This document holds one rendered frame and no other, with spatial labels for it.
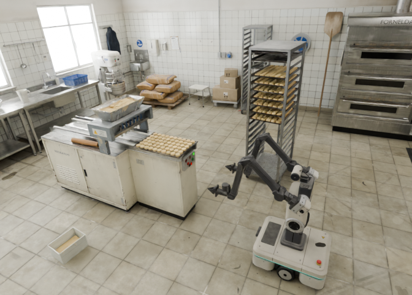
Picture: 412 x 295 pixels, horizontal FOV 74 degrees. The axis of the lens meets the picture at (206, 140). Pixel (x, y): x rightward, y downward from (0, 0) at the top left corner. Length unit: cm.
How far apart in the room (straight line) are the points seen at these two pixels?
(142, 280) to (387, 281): 223
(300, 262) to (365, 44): 372
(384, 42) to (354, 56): 44
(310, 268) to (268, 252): 37
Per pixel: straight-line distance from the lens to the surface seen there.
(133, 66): 778
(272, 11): 641
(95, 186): 372
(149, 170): 318
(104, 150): 320
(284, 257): 272
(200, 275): 288
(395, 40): 535
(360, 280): 311
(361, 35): 529
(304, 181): 240
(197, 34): 702
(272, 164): 411
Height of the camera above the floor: 231
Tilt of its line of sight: 27 degrees down
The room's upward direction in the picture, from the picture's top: 2 degrees counter-clockwise
